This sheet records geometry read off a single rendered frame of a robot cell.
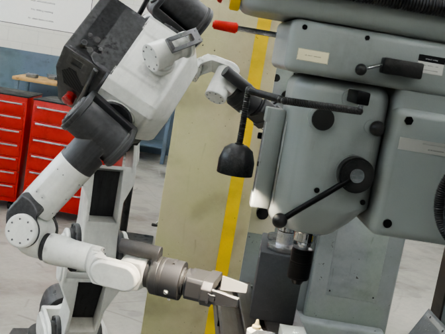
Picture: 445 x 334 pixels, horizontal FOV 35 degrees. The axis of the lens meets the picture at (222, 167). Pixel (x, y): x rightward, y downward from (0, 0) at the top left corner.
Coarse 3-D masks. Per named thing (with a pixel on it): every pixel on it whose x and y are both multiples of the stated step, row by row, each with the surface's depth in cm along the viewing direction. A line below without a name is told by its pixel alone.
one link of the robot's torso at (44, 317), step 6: (42, 306) 231; (48, 306) 231; (54, 306) 232; (60, 306) 232; (42, 312) 229; (48, 312) 230; (54, 312) 231; (42, 318) 225; (48, 318) 222; (36, 324) 232; (42, 324) 222; (48, 324) 218; (102, 324) 225; (36, 330) 231; (42, 330) 220; (48, 330) 217; (102, 330) 223
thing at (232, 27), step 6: (216, 24) 151; (222, 24) 151; (228, 24) 151; (234, 24) 151; (222, 30) 152; (228, 30) 151; (234, 30) 151; (240, 30) 152; (246, 30) 152; (252, 30) 152; (258, 30) 152; (264, 30) 152; (270, 36) 153
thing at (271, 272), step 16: (272, 240) 195; (272, 256) 186; (288, 256) 186; (256, 272) 194; (272, 272) 187; (256, 288) 188; (272, 288) 188; (288, 288) 187; (256, 304) 189; (272, 304) 188; (288, 304) 188; (272, 320) 189; (288, 320) 189
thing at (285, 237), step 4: (284, 228) 189; (280, 232) 190; (284, 232) 189; (288, 232) 189; (292, 232) 189; (280, 236) 190; (284, 236) 189; (288, 236) 189; (292, 236) 190; (276, 240) 191; (280, 240) 190; (284, 240) 189; (288, 240) 189; (292, 240) 190; (276, 244) 191; (280, 244) 190; (284, 244) 189; (288, 244) 190; (292, 244) 191
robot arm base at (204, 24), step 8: (152, 0) 180; (160, 0) 177; (152, 8) 178; (208, 8) 185; (152, 16) 181; (160, 16) 179; (168, 16) 180; (208, 16) 183; (168, 24) 180; (176, 24) 180; (200, 24) 182; (208, 24) 183; (200, 32) 183
